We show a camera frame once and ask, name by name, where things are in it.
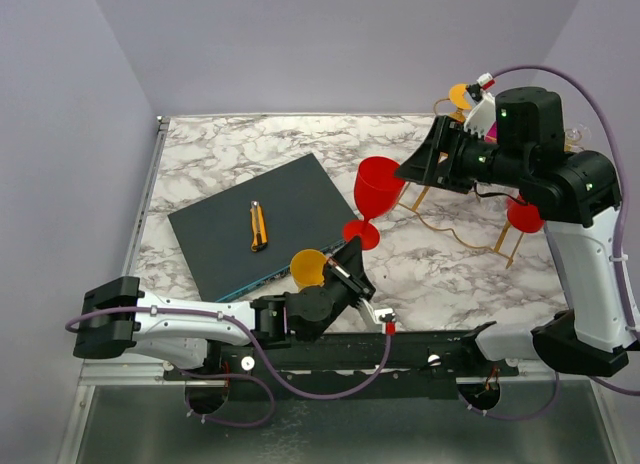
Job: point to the dark blue network switch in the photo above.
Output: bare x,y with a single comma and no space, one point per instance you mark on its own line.
303,209

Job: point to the orange utility knife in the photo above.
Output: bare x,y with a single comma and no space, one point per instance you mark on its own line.
258,226

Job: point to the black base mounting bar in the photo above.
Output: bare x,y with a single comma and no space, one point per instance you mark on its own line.
437,365

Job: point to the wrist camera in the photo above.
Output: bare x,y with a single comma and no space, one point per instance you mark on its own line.
378,320
482,116

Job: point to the yellow plastic wine glass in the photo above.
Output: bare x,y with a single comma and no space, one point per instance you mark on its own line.
306,268

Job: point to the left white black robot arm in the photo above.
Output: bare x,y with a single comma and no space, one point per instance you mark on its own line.
119,317

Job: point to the red plastic wine glass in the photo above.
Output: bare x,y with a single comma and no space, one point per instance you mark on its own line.
376,191

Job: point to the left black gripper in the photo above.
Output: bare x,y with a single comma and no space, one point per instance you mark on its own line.
346,268

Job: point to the clear wine glass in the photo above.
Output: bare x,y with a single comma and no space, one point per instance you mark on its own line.
577,138

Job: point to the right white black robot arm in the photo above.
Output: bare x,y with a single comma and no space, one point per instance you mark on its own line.
517,139

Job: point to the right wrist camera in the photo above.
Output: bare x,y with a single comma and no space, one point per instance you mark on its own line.
482,116

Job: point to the magenta plastic wine glass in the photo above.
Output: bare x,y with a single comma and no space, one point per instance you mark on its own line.
491,136

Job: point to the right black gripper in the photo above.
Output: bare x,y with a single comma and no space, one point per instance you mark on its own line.
446,134

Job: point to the gold wire glass rack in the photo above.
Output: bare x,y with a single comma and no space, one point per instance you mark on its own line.
477,222

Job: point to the aluminium extrusion rail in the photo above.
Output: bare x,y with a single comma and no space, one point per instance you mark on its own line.
138,371

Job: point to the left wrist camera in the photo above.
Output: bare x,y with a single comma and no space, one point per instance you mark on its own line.
378,320

